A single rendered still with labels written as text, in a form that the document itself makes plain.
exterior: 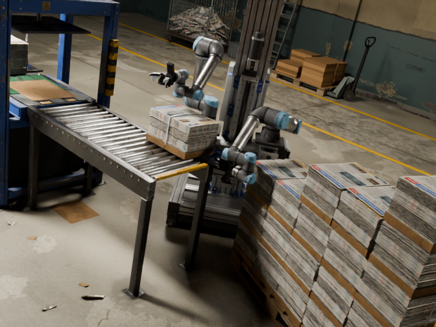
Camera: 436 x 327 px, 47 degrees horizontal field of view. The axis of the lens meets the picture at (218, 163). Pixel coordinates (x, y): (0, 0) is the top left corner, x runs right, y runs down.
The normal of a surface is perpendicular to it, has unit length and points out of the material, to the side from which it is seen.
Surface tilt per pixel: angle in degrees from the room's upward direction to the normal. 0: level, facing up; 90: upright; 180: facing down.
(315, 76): 89
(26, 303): 0
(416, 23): 90
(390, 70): 90
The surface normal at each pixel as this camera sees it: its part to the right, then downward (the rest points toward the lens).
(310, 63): -0.67, 0.18
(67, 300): 0.18, -0.90
